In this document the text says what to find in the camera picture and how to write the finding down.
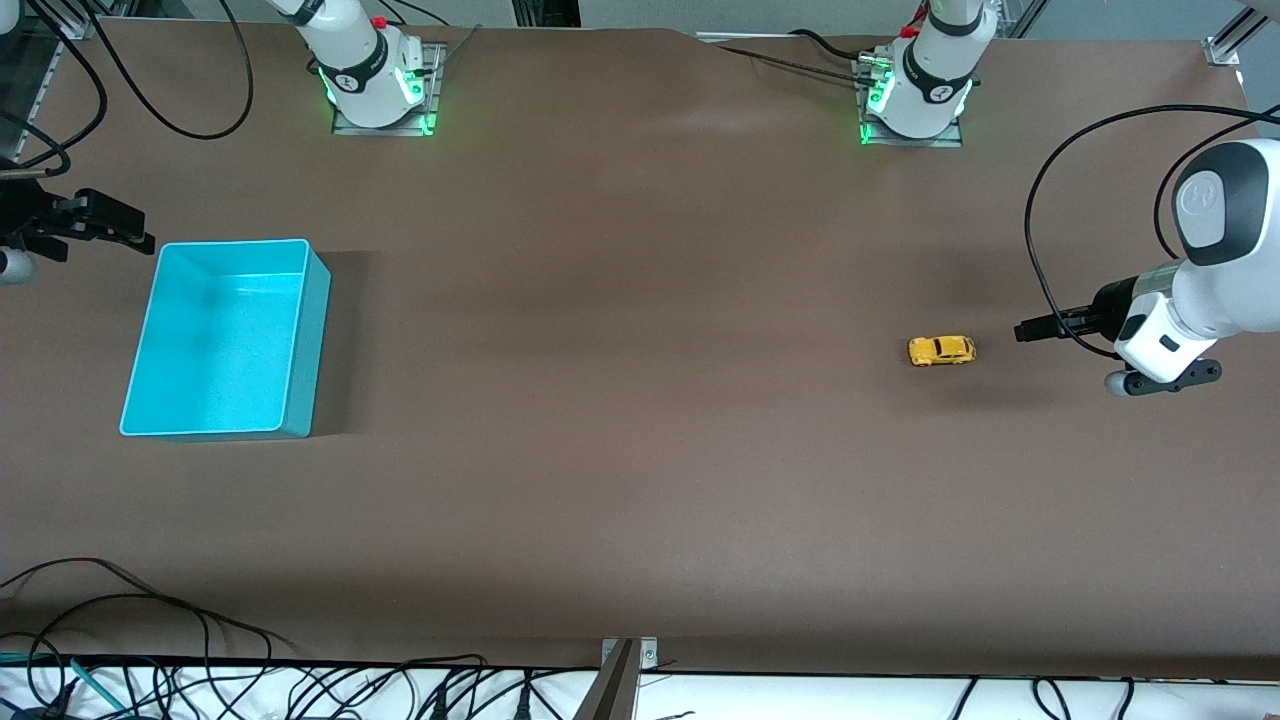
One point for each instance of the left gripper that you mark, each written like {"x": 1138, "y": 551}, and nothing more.
{"x": 1108, "y": 305}

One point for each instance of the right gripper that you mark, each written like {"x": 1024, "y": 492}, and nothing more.
{"x": 22, "y": 214}

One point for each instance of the yellow beetle toy car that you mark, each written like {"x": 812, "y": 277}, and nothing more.
{"x": 940, "y": 350}

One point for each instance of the cyan plastic bin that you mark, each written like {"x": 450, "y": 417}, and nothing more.
{"x": 220, "y": 350}

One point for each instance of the grey metal bar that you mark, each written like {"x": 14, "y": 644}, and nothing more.
{"x": 610, "y": 695}

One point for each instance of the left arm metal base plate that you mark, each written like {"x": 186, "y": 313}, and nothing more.
{"x": 920, "y": 142}

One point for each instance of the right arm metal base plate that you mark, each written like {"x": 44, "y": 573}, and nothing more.
{"x": 380, "y": 130}

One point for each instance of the metal table bracket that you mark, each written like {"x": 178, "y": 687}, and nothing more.
{"x": 648, "y": 652}

